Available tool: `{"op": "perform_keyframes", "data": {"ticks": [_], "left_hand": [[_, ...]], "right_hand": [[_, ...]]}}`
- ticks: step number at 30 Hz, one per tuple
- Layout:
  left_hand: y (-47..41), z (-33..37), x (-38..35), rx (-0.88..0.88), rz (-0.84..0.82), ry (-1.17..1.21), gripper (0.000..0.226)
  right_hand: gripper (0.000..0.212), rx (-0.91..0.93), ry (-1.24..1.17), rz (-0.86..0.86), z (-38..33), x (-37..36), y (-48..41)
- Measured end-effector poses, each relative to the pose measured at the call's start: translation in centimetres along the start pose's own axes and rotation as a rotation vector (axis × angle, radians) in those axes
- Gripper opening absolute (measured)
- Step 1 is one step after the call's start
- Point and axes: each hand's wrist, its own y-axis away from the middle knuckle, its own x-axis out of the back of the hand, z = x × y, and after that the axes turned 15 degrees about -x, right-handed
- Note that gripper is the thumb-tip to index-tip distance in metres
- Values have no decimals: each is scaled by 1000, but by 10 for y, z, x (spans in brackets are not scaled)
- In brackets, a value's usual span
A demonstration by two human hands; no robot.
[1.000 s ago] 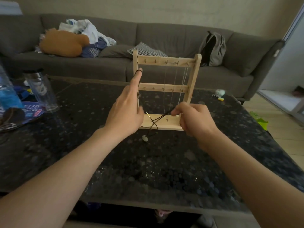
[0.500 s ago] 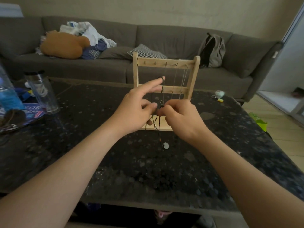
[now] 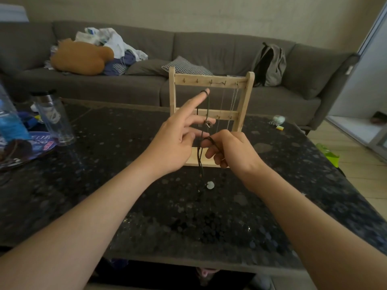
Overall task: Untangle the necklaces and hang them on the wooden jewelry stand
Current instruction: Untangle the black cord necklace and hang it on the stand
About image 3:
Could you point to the person's left hand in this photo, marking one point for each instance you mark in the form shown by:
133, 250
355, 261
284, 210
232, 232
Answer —
169, 147

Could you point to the person's right hand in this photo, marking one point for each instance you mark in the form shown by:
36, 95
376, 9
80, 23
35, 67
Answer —
239, 157

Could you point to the wooden jewelry stand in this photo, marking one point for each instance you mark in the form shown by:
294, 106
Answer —
184, 79

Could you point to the person's right forearm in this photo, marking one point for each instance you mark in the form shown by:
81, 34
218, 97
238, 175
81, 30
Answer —
323, 238

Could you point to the person's left forearm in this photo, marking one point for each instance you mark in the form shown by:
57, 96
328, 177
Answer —
72, 235

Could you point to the grey flat cushion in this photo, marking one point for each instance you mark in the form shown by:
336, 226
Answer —
146, 68

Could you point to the checkered pillow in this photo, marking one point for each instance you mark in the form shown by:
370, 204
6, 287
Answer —
187, 67

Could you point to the green bag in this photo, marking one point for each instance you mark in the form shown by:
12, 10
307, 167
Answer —
328, 155

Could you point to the grey backpack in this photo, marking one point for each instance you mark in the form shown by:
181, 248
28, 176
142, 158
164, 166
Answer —
274, 69

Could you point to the blue crumpled garment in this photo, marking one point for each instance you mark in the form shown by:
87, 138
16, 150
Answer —
127, 60

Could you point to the grey fabric sofa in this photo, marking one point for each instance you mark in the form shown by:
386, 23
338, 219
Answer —
217, 49

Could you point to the clear plastic tumbler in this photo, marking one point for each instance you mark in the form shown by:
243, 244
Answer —
54, 119

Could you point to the white crumpled garment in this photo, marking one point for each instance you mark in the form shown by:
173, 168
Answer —
116, 41

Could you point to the pink item under table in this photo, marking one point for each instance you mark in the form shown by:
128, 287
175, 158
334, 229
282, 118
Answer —
207, 272

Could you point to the blue cloth item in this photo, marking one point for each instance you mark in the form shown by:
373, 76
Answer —
119, 263

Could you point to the blue printed packet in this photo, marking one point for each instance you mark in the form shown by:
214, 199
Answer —
42, 144

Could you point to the brown plush toy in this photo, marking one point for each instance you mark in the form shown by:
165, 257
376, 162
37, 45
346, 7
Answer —
80, 57

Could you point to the dark shoe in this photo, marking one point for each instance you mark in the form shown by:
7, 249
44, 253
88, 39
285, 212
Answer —
380, 117

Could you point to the blue plastic bottle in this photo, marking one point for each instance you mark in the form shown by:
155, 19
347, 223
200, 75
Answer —
12, 126

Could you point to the sliding glass door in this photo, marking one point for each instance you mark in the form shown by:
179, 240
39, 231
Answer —
375, 69

